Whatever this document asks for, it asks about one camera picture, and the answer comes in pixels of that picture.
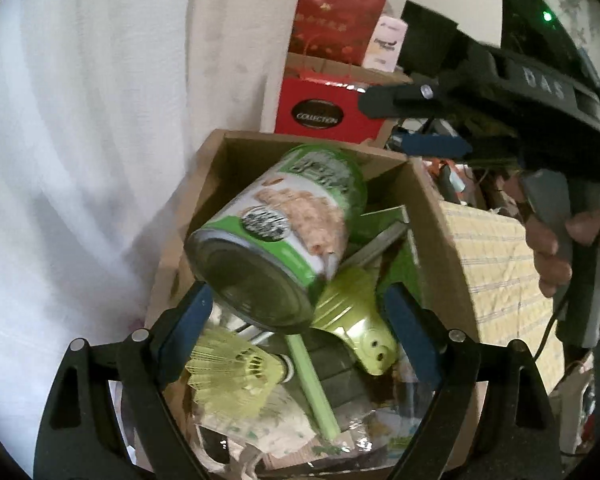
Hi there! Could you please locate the small white carton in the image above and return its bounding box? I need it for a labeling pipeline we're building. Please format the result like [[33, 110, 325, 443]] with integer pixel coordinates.
[[362, 15, 408, 73]]

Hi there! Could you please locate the dark grey block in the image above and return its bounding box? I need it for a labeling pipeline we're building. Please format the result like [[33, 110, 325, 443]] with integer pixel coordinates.
[[300, 335, 371, 396]]

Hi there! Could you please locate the person's right hand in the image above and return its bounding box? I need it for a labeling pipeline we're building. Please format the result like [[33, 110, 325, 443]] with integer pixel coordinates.
[[525, 205, 600, 288]]

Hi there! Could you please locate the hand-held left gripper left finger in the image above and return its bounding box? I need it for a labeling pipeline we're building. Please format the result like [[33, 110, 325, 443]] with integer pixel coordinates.
[[34, 280, 216, 480]]

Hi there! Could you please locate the green plastic stick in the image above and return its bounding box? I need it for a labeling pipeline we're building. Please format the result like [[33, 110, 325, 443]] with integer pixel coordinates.
[[285, 335, 341, 438]]

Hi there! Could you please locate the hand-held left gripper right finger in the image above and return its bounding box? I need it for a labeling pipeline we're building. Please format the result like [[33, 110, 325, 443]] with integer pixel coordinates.
[[382, 282, 563, 480]]

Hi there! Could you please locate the white curtain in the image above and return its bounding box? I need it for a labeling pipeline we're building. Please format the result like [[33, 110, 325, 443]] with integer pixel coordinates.
[[0, 0, 301, 476]]

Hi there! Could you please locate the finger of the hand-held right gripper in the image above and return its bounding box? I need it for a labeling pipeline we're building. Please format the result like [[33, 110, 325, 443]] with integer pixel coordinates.
[[357, 82, 481, 123], [390, 130, 474, 162]]

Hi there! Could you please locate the large cardboard box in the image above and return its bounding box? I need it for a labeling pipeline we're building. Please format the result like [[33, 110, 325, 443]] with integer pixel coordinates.
[[145, 129, 481, 472]]

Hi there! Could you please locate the red patterned gift bag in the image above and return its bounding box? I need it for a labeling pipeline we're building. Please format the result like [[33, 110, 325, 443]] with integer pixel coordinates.
[[289, 0, 387, 66]]

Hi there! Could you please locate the black speaker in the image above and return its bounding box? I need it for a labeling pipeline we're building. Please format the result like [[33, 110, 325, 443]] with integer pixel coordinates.
[[397, 0, 462, 78]]

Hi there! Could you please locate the green frog toy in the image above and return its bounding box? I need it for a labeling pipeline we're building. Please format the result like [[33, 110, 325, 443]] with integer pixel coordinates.
[[310, 266, 398, 376]]

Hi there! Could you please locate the red collection gift bag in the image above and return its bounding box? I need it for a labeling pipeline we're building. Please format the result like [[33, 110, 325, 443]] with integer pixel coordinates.
[[275, 77, 388, 143]]

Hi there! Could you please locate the green label tin can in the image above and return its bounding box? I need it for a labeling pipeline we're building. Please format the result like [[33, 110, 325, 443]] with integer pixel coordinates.
[[184, 144, 368, 336]]

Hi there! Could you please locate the brown cardboard box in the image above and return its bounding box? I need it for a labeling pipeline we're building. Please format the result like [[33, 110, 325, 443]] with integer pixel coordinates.
[[280, 52, 413, 148]]

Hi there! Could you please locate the yellow checked cloth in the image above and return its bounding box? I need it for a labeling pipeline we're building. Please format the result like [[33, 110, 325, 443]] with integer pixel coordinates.
[[437, 200, 566, 391]]

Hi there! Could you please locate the yellow shuttlecock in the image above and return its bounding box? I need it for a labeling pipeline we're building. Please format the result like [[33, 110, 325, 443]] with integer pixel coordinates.
[[186, 330, 296, 418]]

